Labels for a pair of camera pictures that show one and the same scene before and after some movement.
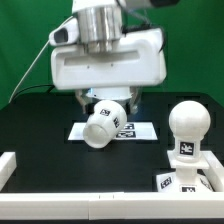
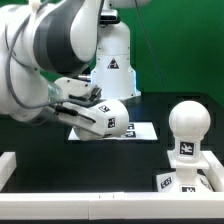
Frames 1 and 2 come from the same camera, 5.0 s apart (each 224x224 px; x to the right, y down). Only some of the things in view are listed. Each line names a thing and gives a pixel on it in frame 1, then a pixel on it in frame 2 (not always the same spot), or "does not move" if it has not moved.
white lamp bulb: x=189 y=122 does not move
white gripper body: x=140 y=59 → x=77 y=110
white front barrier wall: x=114 y=206 does not move
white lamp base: x=185 y=177 does not move
